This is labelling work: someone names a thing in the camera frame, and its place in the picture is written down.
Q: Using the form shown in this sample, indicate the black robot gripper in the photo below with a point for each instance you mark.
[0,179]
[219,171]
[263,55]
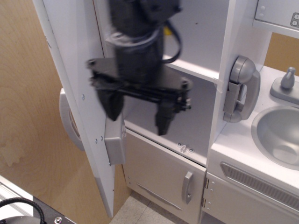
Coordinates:
[139,70]

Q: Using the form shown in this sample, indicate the white fridge door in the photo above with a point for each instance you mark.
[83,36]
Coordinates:
[72,34]

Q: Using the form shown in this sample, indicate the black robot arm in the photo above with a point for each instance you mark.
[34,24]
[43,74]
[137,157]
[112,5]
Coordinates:
[142,21]

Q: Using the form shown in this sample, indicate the grey ice dispenser box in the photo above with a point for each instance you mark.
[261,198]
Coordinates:
[116,140]

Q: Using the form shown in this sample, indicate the yellow toy banana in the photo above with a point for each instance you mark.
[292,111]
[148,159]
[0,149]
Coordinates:
[167,31]

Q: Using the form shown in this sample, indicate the white freezer door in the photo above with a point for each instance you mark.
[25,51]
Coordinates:
[157,173]

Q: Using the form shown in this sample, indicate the grey toy telephone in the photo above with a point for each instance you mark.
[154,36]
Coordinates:
[243,90]

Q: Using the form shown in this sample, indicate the white toy kitchen cabinet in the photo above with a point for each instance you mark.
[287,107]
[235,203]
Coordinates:
[214,33]

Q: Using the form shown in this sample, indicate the white oven door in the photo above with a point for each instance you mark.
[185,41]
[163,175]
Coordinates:
[233,204]

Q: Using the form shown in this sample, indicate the grey toy sink bowl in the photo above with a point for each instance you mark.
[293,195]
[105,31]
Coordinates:
[275,132]

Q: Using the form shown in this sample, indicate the grey toy faucet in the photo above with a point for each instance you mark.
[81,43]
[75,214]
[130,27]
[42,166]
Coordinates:
[286,88]

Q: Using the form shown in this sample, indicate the white toy microwave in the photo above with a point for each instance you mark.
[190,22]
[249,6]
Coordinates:
[278,16]

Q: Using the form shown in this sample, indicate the grey oven vent panel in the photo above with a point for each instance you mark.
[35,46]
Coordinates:
[265,188]

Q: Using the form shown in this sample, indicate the grey fridge door handle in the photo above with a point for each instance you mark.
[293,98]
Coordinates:
[68,121]

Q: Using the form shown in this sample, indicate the grey freezer door handle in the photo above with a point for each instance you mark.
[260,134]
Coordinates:
[186,192]

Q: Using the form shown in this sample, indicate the black metal base plate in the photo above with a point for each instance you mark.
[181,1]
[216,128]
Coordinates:
[41,213]

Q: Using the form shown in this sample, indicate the aluminium frame rail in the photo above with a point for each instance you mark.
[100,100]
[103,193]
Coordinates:
[10,190]

